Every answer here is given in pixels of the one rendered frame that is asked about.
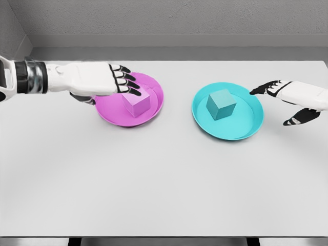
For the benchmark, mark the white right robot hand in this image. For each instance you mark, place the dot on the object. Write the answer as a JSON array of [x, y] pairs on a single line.
[[302, 95]]

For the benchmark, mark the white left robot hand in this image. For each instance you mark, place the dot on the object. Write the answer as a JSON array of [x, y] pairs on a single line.
[[92, 78]]

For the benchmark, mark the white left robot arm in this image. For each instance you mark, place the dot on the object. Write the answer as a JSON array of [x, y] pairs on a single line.
[[30, 75]]

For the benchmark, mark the pink block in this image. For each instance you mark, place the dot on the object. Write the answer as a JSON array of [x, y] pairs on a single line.
[[135, 103]]

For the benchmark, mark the pink plate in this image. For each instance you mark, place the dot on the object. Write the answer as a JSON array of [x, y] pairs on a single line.
[[143, 115]]

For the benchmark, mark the cyan plate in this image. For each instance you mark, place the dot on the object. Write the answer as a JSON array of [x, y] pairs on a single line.
[[228, 123]]

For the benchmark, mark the cyan block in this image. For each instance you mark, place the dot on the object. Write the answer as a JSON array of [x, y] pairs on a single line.
[[221, 103]]

